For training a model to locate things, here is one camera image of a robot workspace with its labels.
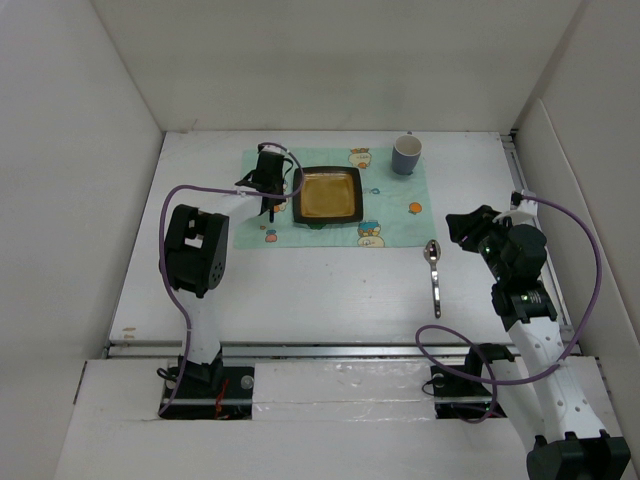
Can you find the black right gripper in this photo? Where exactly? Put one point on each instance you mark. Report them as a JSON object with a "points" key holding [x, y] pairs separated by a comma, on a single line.
{"points": [[472, 224]]}

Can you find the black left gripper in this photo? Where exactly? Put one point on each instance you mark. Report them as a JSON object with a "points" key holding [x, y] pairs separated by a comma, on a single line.
{"points": [[280, 192]]}

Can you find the silver spoon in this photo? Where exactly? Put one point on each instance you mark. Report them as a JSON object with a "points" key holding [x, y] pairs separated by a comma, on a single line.
{"points": [[432, 254]]}

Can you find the black square amber plate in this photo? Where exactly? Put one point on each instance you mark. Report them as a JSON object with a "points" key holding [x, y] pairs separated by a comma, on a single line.
{"points": [[327, 195]]}

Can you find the purple cup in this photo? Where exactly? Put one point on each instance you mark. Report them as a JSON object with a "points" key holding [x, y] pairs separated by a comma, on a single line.
{"points": [[406, 153]]}

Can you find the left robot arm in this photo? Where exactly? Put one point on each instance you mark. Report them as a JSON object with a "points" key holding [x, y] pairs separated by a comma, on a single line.
{"points": [[195, 223]]}

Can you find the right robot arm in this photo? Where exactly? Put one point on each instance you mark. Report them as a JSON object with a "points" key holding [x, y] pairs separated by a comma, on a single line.
{"points": [[563, 436]]}

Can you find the white foam front block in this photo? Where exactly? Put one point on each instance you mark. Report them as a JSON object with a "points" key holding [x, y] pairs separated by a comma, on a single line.
{"points": [[342, 391]]}

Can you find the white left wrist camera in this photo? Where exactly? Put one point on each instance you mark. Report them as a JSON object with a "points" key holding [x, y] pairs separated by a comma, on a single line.
{"points": [[269, 149]]}

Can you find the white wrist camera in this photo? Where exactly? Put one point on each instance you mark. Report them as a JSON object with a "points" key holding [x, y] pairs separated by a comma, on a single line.
{"points": [[524, 204], [269, 149]]}

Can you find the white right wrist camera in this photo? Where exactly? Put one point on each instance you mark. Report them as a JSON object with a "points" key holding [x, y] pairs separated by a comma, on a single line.
{"points": [[524, 204]]}

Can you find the aluminium front rail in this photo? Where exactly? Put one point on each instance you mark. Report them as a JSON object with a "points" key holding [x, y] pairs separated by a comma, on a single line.
{"points": [[273, 351]]}

